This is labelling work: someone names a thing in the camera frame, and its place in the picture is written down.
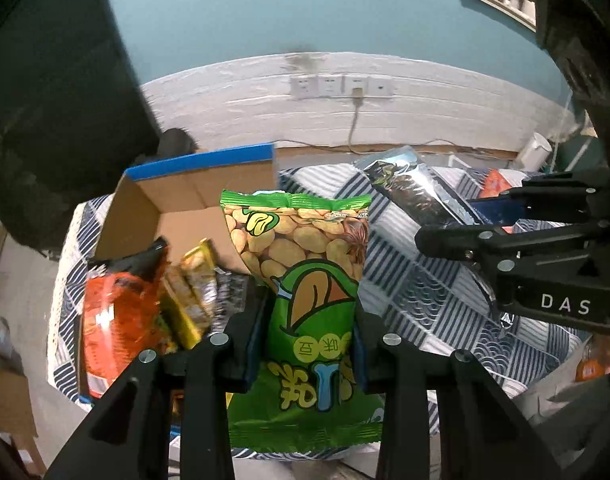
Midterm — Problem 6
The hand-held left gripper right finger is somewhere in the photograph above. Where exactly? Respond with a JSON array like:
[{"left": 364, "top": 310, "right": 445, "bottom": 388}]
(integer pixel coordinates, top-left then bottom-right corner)
[{"left": 352, "top": 305, "right": 553, "bottom": 480}]

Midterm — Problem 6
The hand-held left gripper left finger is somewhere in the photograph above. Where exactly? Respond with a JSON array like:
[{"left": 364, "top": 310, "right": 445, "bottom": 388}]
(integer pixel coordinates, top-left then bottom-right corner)
[{"left": 45, "top": 285, "right": 273, "bottom": 480}]

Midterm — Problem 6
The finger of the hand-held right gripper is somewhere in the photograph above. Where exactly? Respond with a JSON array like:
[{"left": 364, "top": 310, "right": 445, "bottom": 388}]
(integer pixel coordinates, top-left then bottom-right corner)
[
  {"left": 467, "top": 172, "right": 610, "bottom": 234},
  {"left": 415, "top": 220, "right": 610, "bottom": 274}
]

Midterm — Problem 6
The black silver snack packet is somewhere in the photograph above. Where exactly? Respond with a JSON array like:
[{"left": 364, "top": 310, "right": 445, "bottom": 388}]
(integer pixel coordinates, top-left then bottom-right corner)
[{"left": 352, "top": 146, "right": 518, "bottom": 331}]

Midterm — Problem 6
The long yellow snack packet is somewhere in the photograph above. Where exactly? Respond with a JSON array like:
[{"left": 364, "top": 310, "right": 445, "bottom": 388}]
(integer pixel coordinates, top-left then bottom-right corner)
[{"left": 157, "top": 237, "right": 221, "bottom": 351}]

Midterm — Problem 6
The green bean snack packet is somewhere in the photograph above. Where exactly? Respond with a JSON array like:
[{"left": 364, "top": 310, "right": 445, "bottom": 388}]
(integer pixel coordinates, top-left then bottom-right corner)
[{"left": 220, "top": 189, "right": 386, "bottom": 453}]

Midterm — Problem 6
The cardboard box with blue tape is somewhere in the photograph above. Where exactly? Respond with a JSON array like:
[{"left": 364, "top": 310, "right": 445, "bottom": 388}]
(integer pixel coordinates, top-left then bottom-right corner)
[{"left": 78, "top": 142, "right": 278, "bottom": 406}]

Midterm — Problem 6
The small orange snack packet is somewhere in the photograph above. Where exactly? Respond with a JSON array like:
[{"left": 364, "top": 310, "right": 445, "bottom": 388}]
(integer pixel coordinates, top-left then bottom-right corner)
[
  {"left": 480, "top": 169, "right": 528, "bottom": 198},
  {"left": 575, "top": 340, "right": 610, "bottom": 383}
]

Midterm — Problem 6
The navy white patterned tablecloth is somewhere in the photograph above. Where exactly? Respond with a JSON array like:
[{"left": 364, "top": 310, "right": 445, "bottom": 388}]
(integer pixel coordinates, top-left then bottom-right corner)
[{"left": 48, "top": 162, "right": 600, "bottom": 461}]

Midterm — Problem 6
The white kettle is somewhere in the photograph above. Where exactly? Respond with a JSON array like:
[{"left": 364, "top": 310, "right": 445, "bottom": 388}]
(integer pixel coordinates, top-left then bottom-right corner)
[{"left": 515, "top": 132, "right": 553, "bottom": 171}]

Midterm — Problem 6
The large orange snack packet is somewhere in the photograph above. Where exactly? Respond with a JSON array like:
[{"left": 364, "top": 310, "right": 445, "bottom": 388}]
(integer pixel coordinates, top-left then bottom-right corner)
[{"left": 80, "top": 237, "right": 171, "bottom": 401}]

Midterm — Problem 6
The black round object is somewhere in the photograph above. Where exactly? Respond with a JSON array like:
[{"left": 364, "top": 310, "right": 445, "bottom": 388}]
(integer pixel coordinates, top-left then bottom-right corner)
[{"left": 157, "top": 128, "right": 198, "bottom": 158}]

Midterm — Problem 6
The brown cardboard box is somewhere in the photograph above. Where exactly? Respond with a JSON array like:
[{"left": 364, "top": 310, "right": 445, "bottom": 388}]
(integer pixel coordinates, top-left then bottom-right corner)
[{"left": 0, "top": 365, "right": 38, "bottom": 441}]

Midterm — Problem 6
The dark cloth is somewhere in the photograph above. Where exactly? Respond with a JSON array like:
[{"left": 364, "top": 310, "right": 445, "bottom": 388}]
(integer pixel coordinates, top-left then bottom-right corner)
[{"left": 0, "top": 0, "right": 161, "bottom": 261}]

